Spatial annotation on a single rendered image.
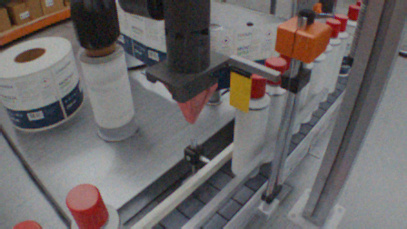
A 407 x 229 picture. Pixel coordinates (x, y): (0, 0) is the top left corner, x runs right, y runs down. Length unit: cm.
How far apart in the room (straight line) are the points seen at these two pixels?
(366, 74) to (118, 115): 44
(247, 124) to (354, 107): 16
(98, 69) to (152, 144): 19
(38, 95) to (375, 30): 62
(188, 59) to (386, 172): 52
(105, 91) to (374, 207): 56
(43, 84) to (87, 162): 19
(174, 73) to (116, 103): 23
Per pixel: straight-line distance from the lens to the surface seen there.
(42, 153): 68
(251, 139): 48
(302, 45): 30
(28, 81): 68
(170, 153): 60
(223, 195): 42
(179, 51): 37
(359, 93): 40
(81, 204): 28
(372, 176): 70
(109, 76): 56
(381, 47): 38
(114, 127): 62
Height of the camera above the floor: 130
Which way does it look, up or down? 38 degrees down
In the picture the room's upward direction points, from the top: straight up
